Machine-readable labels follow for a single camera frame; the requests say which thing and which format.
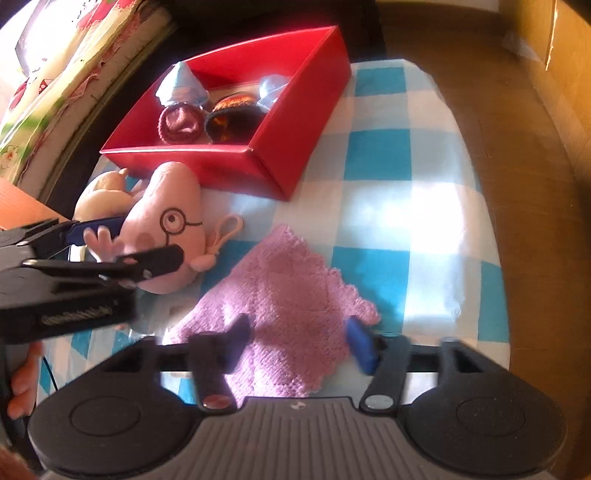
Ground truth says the pink knitted sock ball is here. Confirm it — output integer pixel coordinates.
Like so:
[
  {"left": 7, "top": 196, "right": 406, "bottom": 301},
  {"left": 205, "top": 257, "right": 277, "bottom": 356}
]
[{"left": 157, "top": 102, "right": 204, "bottom": 145}]

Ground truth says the floral bed quilt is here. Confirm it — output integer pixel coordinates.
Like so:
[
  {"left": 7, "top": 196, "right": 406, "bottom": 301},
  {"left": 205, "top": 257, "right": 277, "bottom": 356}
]
[{"left": 1, "top": 1, "right": 172, "bottom": 197}]

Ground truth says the cream plush toy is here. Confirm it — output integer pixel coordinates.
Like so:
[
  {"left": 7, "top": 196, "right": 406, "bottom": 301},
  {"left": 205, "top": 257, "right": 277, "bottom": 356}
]
[{"left": 73, "top": 169, "right": 136, "bottom": 221}]

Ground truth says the wooden wardrobe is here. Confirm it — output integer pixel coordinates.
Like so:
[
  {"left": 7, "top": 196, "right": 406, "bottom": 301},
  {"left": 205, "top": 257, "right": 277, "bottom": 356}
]
[{"left": 499, "top": 1, "right": 590, "bottom": 194}]

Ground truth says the clear plastic scrap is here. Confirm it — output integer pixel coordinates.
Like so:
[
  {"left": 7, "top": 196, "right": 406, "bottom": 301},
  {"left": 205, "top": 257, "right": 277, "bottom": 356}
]
[{"left": 502, "top": 31, "right": 542, "bottom": 63}]

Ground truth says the red cardboard box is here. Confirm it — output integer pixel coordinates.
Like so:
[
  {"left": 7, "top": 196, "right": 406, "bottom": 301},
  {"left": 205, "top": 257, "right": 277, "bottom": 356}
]
[{"left": 100, "top": 26, "right": 352, "bottom": 200}]

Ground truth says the blue white checkered tablecloth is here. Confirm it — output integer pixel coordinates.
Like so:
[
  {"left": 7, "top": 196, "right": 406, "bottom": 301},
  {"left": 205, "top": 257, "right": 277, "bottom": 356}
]
[{"left": 38, "top": 59, "right": 510, "bottom": 399}]

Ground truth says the dark striped sock ball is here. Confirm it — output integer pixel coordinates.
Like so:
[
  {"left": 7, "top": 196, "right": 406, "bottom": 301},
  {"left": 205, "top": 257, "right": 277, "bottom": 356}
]
[{"left": 204, "top": 92, "right": 266, "bottom": 145}]

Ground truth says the light blue cloth piece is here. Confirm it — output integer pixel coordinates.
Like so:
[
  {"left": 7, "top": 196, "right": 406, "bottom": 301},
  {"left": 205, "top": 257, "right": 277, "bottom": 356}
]
[{"left": 155, "top": 61, "right": 209, "bottom": 107}]

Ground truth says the pink pig plush toy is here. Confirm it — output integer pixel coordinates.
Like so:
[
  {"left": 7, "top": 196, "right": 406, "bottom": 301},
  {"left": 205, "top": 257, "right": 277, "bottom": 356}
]
[{"left": 83, "top": 162, "right": 243, "bottom": 295}]

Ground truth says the orange ribbed cylinder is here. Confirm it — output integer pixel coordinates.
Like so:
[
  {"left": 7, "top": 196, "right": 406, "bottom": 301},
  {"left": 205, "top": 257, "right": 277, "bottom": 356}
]
[{"left": 0, "top": 178, "right": 67, "bottom": 230}]

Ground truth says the pink knitted cloth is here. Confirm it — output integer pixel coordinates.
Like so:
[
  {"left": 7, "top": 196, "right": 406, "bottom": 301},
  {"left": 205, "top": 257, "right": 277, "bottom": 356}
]
[{"left": 163, "top": 224, "right": 381, "bottom": 402}]

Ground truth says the person's left hand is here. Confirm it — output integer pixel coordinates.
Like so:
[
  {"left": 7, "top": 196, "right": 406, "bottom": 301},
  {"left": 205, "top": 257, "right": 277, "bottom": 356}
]
[{"left": 0, "top": 340, "right": 45, "bottom": 480}]

